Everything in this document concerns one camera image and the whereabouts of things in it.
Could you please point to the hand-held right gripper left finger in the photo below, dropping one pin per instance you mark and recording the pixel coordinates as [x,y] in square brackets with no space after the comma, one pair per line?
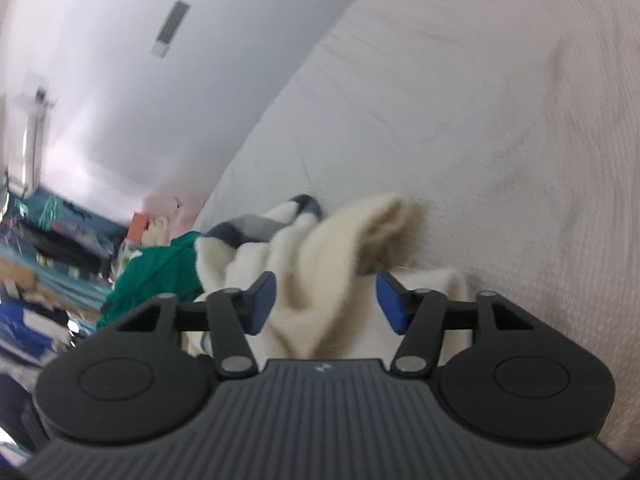
[262,305]

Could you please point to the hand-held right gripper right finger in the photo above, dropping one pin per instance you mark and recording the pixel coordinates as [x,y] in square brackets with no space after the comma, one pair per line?
[391,305]

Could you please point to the cream striped sweater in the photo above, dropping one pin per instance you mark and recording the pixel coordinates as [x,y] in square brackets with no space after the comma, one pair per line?
[325,270]

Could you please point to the green garment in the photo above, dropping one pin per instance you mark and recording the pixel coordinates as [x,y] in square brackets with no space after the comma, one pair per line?
[155,275]

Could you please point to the orange box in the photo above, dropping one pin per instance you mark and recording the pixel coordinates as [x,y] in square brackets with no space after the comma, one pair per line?
[139,227]

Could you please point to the white bed mattress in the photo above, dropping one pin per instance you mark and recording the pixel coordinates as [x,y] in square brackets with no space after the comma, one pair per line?
[475,110]

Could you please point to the teal patterned cloth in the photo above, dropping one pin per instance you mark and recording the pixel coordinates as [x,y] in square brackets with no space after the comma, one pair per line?
[60,210]

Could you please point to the rectangular ceiling fixture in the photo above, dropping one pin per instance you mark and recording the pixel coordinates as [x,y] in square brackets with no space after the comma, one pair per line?
[171,30]

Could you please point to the white wall air conditioner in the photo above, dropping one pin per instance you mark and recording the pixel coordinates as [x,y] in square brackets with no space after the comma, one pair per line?
[36,130]

